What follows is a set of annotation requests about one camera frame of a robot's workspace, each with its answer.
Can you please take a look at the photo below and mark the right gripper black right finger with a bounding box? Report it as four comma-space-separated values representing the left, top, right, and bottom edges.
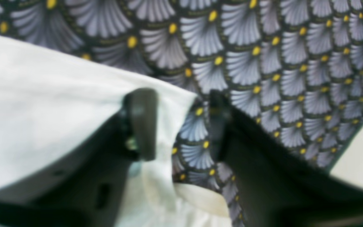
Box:
209, 91, 363, 227

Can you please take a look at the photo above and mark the white printed T-shirt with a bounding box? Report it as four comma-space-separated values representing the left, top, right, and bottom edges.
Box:
0, 36, 232, 227

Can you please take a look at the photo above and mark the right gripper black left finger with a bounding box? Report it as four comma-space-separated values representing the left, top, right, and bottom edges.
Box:
0, 89, 158, 227

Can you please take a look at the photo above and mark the fan-patterned grey tablecloth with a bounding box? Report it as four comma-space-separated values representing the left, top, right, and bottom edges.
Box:
0, 0, 363, 227

